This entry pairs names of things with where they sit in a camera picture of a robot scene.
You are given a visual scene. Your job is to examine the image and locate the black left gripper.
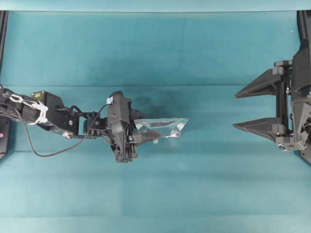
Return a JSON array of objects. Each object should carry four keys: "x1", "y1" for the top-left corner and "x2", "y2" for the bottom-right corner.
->
[{"x1": 107, "y1": 91, "x2": 159, "y2": 163}]

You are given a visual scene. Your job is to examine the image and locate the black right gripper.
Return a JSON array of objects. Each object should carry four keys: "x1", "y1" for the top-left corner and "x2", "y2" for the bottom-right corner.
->
[{"x1": 233, "y1": 39, "x2": 311, "y2": 151}]

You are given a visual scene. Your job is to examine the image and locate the silver zip bag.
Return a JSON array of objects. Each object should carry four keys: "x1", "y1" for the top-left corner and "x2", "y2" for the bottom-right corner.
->
[{"x1": 134, "y1": 118, "x2": 189, "y2": 140}]

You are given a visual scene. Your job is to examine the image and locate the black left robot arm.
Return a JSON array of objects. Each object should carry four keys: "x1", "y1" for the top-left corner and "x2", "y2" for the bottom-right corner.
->
[{"x1": 0, "y1": 87, "x2": 160, "y2": 163}]

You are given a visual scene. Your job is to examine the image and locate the black right base stand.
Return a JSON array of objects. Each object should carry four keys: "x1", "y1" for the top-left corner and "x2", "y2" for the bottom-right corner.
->
[{"x1": 297, "y1": 10, "x2": 311, "y2": 46}]

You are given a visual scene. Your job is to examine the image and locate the black base stand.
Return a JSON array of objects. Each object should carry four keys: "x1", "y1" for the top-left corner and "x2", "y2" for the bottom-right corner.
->
[
  {"x1": 297, "y1": 10, "x2": 311, "y2": 46},
  {"x1": 0, "y1": 10, "x2": 12, "y2": 161}
]

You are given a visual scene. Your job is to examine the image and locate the black left base stand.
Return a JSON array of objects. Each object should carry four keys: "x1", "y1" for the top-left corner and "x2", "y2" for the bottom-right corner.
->
[{"x1": 0, "y1": 10, "x2": 12, "y2": 161}]

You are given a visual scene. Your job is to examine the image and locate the teal table cloth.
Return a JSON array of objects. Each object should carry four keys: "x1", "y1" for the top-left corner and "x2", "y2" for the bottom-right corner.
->
[{"x1": 0, "y1": 11, "x2": 311, "y2": 233}]

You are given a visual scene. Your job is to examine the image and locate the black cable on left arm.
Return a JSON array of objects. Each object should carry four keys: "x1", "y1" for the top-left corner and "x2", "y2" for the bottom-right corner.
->
[{"x1": 12, "y1": 104, "x2": 115, "y2": 158}]

